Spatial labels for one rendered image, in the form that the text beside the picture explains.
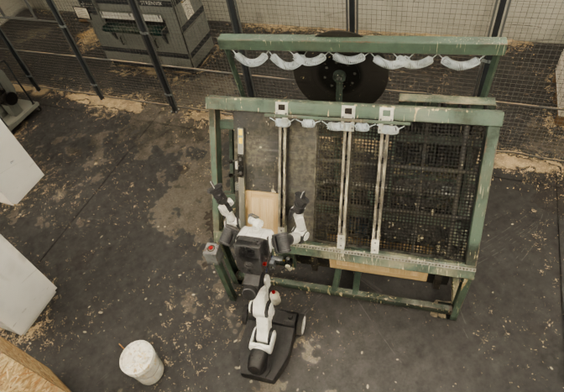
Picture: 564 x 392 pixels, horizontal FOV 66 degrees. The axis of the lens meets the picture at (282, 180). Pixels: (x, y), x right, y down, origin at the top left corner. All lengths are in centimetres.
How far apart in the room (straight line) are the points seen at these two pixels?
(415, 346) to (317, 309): 95
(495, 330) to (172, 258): 332
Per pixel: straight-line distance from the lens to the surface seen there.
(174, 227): 534
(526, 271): 492
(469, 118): 328
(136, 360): 426
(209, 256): 384
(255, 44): 371
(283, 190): 357
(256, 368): 393
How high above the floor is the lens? 400
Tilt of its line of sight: 47 degrees down
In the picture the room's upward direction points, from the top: 11 degrees counter-clockwise
